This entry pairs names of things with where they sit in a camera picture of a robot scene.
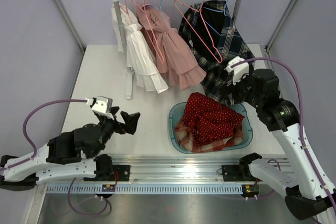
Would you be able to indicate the aluminium mounting rail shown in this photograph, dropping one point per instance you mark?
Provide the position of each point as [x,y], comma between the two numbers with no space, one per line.
[143,170]

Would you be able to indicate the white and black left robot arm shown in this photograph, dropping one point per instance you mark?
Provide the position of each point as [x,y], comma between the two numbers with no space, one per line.
[75,154]

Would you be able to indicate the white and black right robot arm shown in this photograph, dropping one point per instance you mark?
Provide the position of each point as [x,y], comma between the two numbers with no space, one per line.
[310,192]

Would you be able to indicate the navy plaid skirt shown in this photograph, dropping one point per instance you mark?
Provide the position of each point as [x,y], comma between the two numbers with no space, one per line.
[212,51]

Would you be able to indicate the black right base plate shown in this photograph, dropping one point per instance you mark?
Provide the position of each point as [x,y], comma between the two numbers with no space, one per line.
[236,173]

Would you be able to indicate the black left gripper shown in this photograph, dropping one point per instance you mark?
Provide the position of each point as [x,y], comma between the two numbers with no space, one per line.
[131,121]

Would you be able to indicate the pink ruffled dress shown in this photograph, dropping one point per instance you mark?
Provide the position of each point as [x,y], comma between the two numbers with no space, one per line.
[174,58]

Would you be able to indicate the white slotted cable duct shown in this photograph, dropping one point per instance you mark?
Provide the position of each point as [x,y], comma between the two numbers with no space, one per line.
[142,189]

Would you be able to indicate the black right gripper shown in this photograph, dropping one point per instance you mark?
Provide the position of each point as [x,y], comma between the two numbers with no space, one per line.
[232,88]

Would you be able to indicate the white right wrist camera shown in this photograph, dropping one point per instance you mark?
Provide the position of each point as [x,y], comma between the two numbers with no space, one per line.
[237,68]

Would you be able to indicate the white dress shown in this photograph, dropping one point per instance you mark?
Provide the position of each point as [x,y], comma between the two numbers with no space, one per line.
[138,53]

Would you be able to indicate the red plaid skirt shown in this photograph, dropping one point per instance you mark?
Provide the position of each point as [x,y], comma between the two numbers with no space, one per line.
[194,140]

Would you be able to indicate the blue hanger of pink dress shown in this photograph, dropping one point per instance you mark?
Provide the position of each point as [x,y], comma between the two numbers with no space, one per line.
[160,9]

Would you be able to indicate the red dotted garment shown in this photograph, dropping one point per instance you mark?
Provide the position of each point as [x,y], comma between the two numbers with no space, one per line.
[208,119]

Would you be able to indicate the teal plastic basin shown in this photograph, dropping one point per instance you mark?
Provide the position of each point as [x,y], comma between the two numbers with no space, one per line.
[177,111]

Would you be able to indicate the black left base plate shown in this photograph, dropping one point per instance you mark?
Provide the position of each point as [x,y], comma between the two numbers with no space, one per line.
[121,172]

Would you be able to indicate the blue wire hanger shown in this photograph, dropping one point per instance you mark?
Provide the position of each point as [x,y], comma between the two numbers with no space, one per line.
[223,11]

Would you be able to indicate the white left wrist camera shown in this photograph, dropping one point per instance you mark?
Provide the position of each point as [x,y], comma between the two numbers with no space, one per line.
[100,105]

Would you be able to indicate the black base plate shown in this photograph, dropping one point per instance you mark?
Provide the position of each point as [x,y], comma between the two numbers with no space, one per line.
[121,172]
[236,173]

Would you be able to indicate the pink hanger of white dress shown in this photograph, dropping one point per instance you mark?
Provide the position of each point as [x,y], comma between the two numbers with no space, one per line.
[124,1]

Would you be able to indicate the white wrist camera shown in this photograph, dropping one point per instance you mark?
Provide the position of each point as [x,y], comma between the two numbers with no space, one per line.
[237,68]
[100,105]

